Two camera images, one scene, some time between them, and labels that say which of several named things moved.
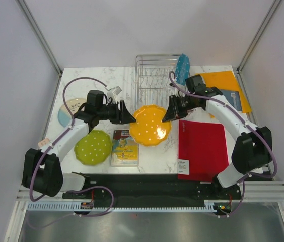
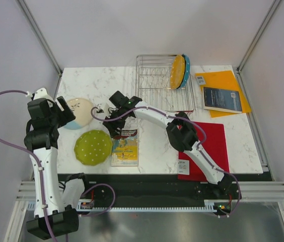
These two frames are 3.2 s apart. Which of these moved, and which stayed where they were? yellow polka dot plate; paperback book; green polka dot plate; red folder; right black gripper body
Moved: yellow polka dot plate; right black gripper body
Stayed: paperback book; green polka dot plate; red folder
